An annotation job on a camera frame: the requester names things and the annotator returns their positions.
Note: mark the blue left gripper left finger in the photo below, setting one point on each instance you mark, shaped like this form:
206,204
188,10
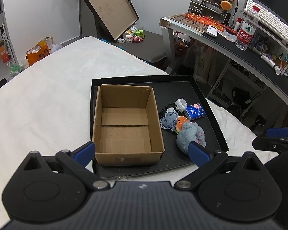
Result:
84,154

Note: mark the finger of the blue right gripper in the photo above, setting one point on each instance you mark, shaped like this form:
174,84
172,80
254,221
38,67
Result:
277,132

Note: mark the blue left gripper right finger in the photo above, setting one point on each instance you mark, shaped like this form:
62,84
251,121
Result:
198,154

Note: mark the grey plush mouse toy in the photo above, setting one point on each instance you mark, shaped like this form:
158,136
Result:
190,132

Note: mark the orange burger plush toy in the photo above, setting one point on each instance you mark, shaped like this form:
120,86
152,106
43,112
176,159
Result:
179,124

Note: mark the blue tissue pack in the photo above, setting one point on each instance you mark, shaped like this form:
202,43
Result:
194,111

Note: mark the grey knitted fabric piece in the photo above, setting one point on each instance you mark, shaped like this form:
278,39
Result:
169,120

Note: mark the brown cardboard box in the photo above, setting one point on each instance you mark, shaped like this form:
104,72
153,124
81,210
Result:
126,127

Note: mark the white plastic bag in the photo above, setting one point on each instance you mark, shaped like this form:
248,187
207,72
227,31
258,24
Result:
181,105

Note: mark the white pill bottle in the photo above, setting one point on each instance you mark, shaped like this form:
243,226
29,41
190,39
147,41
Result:
277,69

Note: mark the black shallow tray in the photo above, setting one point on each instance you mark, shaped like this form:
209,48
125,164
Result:
167,89

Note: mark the black curved desk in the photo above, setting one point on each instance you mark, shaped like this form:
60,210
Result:
247,59

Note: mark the white tote bag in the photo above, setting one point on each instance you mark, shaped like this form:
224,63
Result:
204,57

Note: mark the white keyboard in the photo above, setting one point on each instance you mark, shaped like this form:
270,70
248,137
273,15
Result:
269,20

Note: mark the clear water bottle red label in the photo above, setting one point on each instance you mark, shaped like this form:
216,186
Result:
247,29

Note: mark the orange paper bag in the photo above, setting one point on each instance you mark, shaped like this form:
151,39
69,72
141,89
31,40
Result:
40,51

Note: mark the grey bench seat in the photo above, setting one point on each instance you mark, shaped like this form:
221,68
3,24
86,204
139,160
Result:
150,50

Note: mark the white charger block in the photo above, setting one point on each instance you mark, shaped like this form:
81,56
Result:
121,41

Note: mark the red doll toy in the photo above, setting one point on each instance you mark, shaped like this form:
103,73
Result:
138,39

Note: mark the white food canister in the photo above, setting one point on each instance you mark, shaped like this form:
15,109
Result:
131,31

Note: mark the green toy box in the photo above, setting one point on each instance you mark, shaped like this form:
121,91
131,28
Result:
140,33

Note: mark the red long banner box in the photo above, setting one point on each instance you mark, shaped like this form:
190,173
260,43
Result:
209,21

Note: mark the orange plush on organizer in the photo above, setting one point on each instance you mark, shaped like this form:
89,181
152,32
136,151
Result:
225,5

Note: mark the wooden drawer organizer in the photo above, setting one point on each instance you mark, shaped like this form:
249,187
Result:
209,8

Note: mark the large leaning box lid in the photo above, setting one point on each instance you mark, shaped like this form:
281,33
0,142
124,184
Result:
106,19

